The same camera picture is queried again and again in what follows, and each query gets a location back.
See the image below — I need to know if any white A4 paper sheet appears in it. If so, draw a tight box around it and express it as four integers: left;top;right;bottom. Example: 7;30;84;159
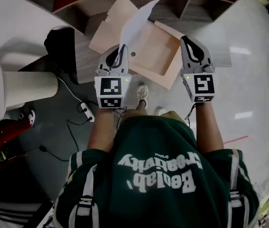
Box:
119;0;162;55

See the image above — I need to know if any wooden open shelf unit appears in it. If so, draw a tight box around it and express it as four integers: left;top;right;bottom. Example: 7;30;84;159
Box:
10;0;261;36

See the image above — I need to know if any white power strip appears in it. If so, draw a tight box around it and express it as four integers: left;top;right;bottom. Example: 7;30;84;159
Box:
77;101;96;124

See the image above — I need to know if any white ribbed cylinder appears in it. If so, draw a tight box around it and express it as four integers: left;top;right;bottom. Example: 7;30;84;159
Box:
2;70;61;110

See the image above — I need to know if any person's leg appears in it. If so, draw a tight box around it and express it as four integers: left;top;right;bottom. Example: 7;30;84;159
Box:
157;109;187;127
124;98;150;123

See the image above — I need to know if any person's right forearm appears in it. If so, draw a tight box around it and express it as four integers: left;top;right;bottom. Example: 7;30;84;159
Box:
192;102;225;156

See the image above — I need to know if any black cable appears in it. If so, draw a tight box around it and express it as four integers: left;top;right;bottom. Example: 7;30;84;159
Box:
66;117;95;153
38;145;71;162

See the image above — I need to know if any person's left forearm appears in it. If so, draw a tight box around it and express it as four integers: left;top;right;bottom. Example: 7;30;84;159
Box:
86;107;124;153

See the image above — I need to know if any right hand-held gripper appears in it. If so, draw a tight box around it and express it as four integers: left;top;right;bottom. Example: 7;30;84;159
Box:
180;36;217;104

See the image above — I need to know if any white cable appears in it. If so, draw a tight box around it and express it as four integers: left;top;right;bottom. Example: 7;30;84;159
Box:
56;76;84;105

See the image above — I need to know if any person's right leg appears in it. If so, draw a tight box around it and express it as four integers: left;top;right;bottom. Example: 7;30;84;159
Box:
157;109;187;127

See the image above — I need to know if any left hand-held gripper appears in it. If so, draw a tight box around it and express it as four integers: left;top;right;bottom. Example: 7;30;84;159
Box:
94;44;133;109

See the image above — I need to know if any black wrist cord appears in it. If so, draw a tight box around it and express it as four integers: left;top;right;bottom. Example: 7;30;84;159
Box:
185;103;197;126
114;106;127;128

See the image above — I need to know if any person's left leg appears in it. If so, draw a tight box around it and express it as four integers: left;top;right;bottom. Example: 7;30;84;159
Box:
124;98;150;123

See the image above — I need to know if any person's green printed shirt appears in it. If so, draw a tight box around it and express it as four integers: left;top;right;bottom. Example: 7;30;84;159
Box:
53;116;260;228

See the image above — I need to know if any grey shoulder strap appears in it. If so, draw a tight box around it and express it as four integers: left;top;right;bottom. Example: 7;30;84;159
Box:
229;148;242;209
76;164;100;228

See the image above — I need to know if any red object at left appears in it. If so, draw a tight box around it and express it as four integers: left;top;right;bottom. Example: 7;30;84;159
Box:
0;109;37;173

